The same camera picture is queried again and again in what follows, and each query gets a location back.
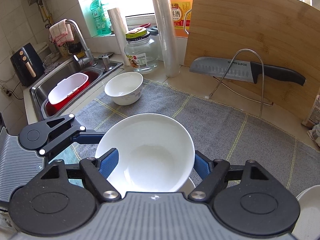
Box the black air fryer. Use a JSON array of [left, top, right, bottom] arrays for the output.
[[10, 42, 45, 88]]

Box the clear plastic cup stack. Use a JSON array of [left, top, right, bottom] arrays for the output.
[[149, 0, 181, 78]]

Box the black handled kitchen knife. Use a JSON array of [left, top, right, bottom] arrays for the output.
[[189, 57, 307, 87]]

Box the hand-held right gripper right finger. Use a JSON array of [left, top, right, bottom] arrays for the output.
[[188, 150, 272, 202]]

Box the white plate fruit print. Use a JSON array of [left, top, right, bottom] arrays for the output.
[[296, 186, 320, 240]]

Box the grey checked dish mat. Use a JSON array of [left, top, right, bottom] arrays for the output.
[[60, 79, 320, 205]]

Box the glass jar yellow lid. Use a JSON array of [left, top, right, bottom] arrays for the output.
[[124, 28, 160, 75]]

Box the white paper flour bag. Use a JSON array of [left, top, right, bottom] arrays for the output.
[[301, 90, 320, 128]]

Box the green dish soap bottle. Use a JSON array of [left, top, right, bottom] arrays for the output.
[[88, 0, 112, 37]]

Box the white floral bowl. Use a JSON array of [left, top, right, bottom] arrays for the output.
[[104, 71, 144, 106]]

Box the white plastic wrap roll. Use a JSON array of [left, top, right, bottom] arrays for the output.
[[107, 7, 131, 67]]

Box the steel sink soap dispenser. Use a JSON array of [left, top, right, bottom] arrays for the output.
[[101, 52, 114, 71]]

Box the orange cooking wine jug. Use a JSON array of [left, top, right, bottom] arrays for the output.
[[166, 0, 194, 38]]

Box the pink checked cloth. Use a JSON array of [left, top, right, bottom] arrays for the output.
[[48, 20, 75, 47]]

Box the bamboo cutting board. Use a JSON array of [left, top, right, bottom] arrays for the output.
[[183, 0, 317, 128]]

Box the red plastic basin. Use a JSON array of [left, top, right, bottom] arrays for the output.
[[41, 70, 104, 118]]

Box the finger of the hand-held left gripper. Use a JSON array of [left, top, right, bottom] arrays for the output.
[[39, 114, 105, 155]]

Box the metal wire rack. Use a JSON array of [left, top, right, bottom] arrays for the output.
[[208, 49, 275, 119]]

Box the steel faucet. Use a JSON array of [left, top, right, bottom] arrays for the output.
[[64, 19, 95, 67]]

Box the steel sink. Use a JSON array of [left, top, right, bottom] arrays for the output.
[[29, 57, 124, 121]]

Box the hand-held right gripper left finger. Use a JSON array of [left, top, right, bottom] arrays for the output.
[[41, 148, 120, 202]]

